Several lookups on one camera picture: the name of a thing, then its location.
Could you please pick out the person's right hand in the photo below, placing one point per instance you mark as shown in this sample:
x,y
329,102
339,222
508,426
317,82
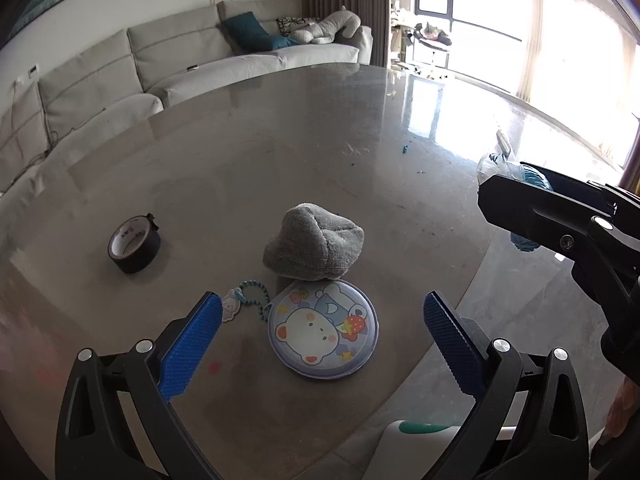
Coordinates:
x,y
622,407

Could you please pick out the grey plush toy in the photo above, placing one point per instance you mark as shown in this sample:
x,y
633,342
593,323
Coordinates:
x,y
327,27

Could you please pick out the dark framed window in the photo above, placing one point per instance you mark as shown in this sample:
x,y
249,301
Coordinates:
x,y
470,15

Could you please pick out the chair with clothes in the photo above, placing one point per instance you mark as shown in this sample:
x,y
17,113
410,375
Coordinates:
x,y
431,36

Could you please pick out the light blue wrapper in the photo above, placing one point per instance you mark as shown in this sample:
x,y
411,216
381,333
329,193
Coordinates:
x,y
525,242

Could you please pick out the white trash bin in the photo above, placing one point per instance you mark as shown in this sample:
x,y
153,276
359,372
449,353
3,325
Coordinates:
x,y
425,428

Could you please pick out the sheer white curtain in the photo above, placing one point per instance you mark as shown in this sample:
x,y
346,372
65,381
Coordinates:
x,y
580,45

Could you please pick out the grey coffee table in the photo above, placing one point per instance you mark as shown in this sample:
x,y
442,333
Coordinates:
x,y
250,170

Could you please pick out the black white flower pillow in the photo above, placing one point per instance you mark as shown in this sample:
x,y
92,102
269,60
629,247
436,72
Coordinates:
x,y
292,22

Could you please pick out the grey knitted hat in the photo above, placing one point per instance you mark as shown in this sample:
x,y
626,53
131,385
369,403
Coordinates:
x,y
315,242

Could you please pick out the black tape roll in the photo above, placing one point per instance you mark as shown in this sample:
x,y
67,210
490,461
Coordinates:
x,y
134,242

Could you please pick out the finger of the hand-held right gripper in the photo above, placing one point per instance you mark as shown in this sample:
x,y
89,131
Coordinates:
x,y
575,185
545,215

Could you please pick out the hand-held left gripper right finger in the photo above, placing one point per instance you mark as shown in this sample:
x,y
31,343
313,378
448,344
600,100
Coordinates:
x,y
452,345

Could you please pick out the clear plastic bag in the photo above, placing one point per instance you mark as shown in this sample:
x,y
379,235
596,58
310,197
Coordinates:
x,y
489,166

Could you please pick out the teal pillow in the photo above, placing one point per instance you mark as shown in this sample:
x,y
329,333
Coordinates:
x,y
247,31

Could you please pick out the grey fabric sofa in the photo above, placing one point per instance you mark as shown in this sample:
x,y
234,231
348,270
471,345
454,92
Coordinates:
x,y
125,65

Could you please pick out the round bear print pouch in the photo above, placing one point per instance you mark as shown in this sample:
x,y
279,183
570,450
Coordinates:
x,y
325,335

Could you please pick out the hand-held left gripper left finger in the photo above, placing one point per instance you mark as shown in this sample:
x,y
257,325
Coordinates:
x,y
192,345

